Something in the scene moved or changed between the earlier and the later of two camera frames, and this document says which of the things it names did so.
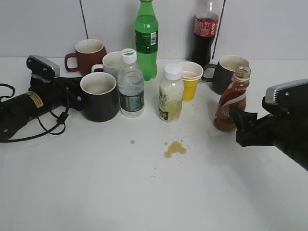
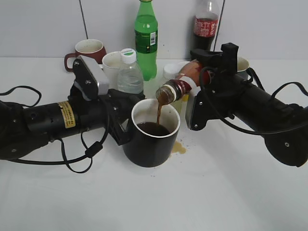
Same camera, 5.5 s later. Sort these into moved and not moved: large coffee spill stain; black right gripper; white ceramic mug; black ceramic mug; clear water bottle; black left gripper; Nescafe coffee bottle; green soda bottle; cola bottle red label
Moved: Nescafe coffee bottle; black ceramic mug; black left gripper; black right gripper
Not moved: cola bottle red label; green soda bottle; clear water bottle; large coffee spill stain; white ceramic mug
